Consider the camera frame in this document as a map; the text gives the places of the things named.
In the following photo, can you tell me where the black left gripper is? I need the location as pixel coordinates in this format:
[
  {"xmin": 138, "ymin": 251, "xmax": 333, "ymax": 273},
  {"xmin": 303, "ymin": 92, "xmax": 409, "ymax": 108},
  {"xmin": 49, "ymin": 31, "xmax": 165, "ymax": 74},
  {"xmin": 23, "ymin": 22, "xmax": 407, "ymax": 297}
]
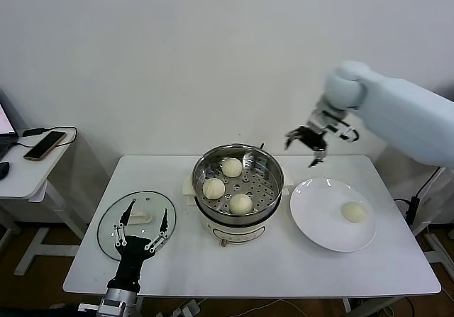
[{"xmin": 106, "ymin": 199, "xmax": 170, "ymax": 292}]

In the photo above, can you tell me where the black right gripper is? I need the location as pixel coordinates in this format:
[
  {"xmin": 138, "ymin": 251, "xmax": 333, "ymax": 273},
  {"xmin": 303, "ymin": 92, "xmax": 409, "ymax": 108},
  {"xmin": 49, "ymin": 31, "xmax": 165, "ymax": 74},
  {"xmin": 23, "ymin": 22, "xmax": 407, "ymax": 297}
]
[{"xmin": 284, "ymin": 126, "xmax": 328, "ymax": 169}]

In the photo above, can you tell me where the round glass pot lid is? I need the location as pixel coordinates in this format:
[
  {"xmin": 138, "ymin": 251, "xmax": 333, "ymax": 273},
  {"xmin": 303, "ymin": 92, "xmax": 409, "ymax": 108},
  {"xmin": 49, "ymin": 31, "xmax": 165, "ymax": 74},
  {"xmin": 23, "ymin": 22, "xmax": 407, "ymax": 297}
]
[{"xmin": 96, "ymin": 189, "xmax": 177, "ymax": 261}]

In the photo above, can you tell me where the white steamed baozi bun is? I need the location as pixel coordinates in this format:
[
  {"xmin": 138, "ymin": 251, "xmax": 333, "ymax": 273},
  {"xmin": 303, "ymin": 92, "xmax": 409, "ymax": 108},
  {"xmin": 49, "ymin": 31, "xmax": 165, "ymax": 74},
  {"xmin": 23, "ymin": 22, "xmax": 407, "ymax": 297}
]
[
  {"xmin": 228, "ymin": 193, "xmax": 254, "ymax": 216},
  {"xmin": 202, "ymin": 178, "xmax": 226, "ymax": 200},
  {"xmin": 340, "ymin": 201, "xmax": 367, "ymax": 223},
  {"xmin": 221, "ymin": 157, "xmax": 243, "ymax": 179}
]

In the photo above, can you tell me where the stainless steel steamer basket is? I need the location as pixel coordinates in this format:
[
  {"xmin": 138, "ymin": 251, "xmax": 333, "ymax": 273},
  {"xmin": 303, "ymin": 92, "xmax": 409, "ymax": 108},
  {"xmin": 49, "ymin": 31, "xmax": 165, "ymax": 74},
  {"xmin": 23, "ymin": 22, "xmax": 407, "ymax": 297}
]
[{"xmin": 181, "ymin": 143, "xmax": 294, "ymax": 226}]

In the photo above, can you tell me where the white round plate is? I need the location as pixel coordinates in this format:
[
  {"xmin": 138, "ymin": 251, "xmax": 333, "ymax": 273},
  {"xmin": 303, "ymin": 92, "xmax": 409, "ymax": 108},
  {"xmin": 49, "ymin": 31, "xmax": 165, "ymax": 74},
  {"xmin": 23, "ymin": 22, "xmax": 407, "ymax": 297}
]
[{"xmin": 289, "ymin": 177, "xmax": 377, "ymax": 253}]

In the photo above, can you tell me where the white electric cooker base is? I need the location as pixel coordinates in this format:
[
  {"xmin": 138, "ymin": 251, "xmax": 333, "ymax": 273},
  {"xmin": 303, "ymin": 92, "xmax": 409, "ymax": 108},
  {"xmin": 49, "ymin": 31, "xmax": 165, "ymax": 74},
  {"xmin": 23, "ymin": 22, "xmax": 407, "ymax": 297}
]
[{"xmin": 182, "ymin": 185, "xmax": 292, "ymax": 249}]

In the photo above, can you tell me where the white power strip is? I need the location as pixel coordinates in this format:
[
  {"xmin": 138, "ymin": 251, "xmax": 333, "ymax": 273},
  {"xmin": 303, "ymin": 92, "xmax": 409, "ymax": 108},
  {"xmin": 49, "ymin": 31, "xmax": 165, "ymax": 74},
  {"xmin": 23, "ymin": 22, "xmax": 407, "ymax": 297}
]
[{"xmin": 170, "ymin": 299, "xmax": 200, "ymax": 317}]

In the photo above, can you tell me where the gold-edged black smartphone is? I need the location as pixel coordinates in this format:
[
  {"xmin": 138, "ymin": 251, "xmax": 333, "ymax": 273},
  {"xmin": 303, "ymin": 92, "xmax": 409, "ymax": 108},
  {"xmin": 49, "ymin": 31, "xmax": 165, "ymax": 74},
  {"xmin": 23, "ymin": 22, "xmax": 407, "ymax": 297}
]
[{"xmin": 23, "ymin": 130, "xmax": 67, "ymax": 162}]

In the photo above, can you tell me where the white side table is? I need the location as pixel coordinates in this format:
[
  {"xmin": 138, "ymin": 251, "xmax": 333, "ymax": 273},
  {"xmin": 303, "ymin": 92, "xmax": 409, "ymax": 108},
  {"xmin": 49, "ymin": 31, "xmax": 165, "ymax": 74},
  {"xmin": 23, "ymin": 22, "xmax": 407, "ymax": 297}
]
[{"xmin": 0, "ymin": 126, "xmax": 89, "ymax": 276}]

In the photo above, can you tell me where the open laptop with pale screen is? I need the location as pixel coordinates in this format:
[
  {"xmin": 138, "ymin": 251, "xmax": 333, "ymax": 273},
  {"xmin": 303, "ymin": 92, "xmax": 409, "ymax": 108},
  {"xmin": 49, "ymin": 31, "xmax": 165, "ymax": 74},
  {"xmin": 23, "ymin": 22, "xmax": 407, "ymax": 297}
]
[{"xmin": 0, "ymin": 89, "xmax": 19, "ymax": 159}]

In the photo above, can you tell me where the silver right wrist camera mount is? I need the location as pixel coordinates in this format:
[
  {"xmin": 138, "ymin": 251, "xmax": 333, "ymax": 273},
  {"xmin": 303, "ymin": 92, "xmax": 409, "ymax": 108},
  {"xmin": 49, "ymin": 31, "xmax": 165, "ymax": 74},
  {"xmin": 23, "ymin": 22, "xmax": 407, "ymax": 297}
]
[{"xmin": 306, "ymin": 107, "xmax": 359, "ymax": 143}]

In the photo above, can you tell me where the black cable with inline box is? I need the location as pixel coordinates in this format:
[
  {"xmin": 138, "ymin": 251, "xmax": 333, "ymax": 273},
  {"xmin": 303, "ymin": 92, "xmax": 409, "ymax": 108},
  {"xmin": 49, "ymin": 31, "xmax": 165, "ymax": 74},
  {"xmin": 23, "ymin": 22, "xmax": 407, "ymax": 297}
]
[{"xmin": 392, "ymin": 166, "xmax": 448, "ymax": 226}]

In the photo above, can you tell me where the black adapter with cable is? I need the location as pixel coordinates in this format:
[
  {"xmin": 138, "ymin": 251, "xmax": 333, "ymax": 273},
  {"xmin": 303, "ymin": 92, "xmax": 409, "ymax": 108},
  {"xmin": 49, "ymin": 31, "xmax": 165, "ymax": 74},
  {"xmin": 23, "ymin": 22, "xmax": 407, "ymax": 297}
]
[{"xmin": 16, "ymin": 126, "xmax": 78, "ymax": 148}]

